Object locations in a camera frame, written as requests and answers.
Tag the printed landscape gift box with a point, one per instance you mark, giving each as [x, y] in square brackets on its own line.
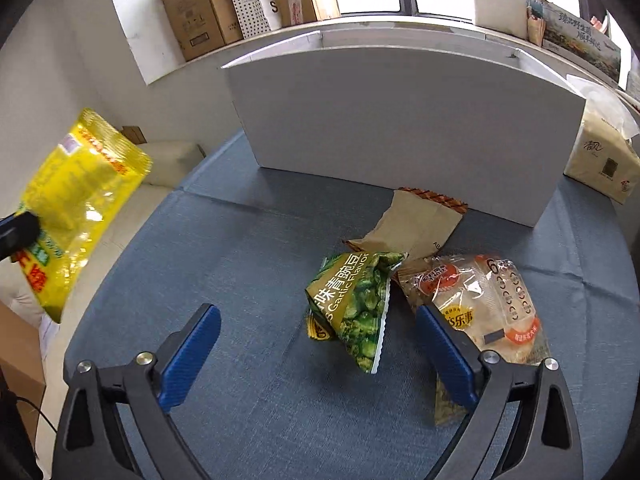
[578, 37]

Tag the yellow snack bag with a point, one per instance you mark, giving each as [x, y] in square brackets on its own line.
[75, 194]

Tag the green pea snack bag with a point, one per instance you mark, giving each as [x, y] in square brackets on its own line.
[348, 301]

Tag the tissue paper pack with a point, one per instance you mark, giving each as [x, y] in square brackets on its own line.
[603, 157]

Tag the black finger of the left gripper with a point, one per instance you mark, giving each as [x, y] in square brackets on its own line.
[18, 231]

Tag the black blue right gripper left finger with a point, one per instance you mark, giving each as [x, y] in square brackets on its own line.
[91, 442]

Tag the white foam box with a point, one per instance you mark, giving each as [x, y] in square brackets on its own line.
[507, 16]

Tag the tall brown cardboard box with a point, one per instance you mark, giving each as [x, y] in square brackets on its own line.
[202, 26]

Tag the bread in clear wrapper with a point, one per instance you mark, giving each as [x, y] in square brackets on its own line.
[484, 297]

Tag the white cardboard storage box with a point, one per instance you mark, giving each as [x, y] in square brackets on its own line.
[482, 122]

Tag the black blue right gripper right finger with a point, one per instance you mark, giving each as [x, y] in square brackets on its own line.
[544, 440]

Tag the cream sofa cushion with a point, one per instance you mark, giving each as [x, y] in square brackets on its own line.
[172, 162]

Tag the beige kraft snack bag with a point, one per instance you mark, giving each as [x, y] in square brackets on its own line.
[417, 224]

